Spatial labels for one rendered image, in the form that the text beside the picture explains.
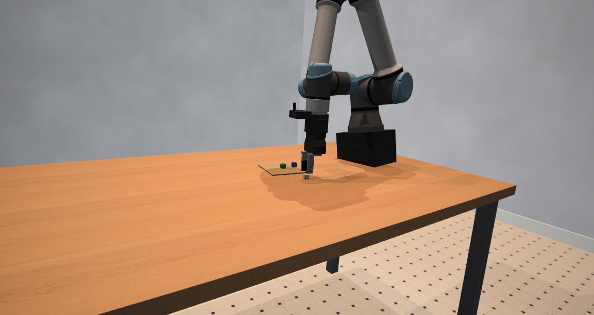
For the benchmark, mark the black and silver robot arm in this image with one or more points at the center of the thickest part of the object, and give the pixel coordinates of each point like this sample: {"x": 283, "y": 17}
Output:
{"x": 388, "y": 84}

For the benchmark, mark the tan mat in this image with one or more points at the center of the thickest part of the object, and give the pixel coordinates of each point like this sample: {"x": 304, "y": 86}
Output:
{"x": 274, "y": 169}

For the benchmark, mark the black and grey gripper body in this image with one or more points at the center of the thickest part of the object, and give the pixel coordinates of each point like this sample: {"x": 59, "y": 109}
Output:
{"x": 316, "y": 124}

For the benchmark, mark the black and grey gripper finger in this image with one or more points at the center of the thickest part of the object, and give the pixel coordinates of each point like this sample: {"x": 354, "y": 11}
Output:
{"x": 310, "y": 163}
{"x": 304, "y": 160}

